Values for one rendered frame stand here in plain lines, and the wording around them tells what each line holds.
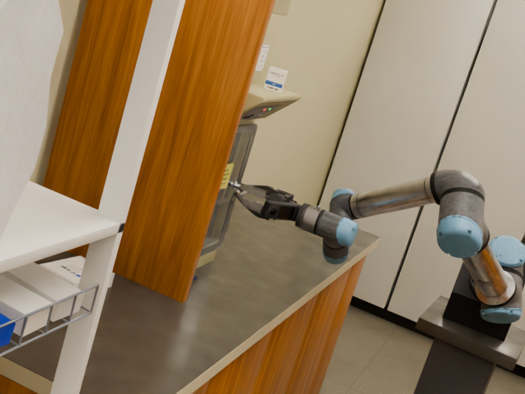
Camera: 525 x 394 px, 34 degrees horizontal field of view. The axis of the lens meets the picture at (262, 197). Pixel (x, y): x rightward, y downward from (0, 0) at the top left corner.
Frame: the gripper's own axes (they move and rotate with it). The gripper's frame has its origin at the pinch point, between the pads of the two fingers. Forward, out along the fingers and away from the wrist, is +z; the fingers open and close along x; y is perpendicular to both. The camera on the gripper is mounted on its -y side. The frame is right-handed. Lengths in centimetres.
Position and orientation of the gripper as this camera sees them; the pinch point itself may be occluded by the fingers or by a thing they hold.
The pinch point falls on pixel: (239, 192)
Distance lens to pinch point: 249.9
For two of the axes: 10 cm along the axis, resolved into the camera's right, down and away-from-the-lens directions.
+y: 3.5, -1.1, 9.3
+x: 2.9, -9.3, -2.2
